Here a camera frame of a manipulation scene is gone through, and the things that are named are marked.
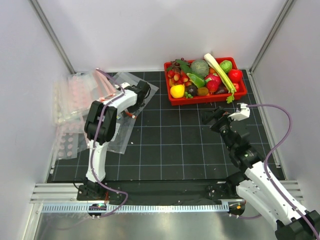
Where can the green toy melon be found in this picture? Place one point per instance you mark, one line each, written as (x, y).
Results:
(200, 67)

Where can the dark purple toy mangosteen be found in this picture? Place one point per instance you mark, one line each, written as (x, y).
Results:
(191, 90)

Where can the clear zip bag on mat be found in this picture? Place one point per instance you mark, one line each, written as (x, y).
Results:
(132, 78)

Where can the brown toy kiwi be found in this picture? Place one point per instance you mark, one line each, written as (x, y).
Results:
(202, 91)

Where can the toy celery stalk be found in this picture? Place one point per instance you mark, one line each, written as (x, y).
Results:
(224, 78)

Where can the green toy custard apple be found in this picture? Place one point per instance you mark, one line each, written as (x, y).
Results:
(226, 66)

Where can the aluminium cable duct rail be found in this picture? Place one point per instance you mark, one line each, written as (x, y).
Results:
(62, 199)

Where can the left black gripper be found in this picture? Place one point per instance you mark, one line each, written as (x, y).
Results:
(131, 110)

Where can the green toy pea pod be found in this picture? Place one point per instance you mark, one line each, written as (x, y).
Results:
(196, 80)

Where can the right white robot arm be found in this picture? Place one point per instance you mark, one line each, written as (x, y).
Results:
(255, 182)

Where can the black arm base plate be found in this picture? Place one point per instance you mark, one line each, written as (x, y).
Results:
(162, 192)

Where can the pink toy dragon fruit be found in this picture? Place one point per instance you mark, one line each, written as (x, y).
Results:
(212, 82)

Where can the yellow toy bell pepper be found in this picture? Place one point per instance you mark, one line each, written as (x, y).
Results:
(177, 91)

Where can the pink-zipper zip bag stack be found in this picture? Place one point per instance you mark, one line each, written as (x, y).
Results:
(72, 98)

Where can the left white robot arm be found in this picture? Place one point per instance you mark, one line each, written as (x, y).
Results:
(100, 128)

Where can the red plastic food tray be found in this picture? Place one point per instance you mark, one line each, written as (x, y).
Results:
(183, 67)

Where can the toy cherry bunch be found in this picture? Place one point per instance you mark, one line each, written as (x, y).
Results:
(176, 78)

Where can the red toy tomato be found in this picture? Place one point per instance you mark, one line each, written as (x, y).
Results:
(235, 75)

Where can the orange-zipper clear zip bag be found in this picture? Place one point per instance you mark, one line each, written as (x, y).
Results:
(123, 131)

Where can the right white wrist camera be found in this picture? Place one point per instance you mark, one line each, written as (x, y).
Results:
(243, 112)

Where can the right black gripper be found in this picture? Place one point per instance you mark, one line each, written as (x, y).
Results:
(207, 116)

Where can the red toy strawberry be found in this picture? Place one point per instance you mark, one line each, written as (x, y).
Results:
(237, 87)

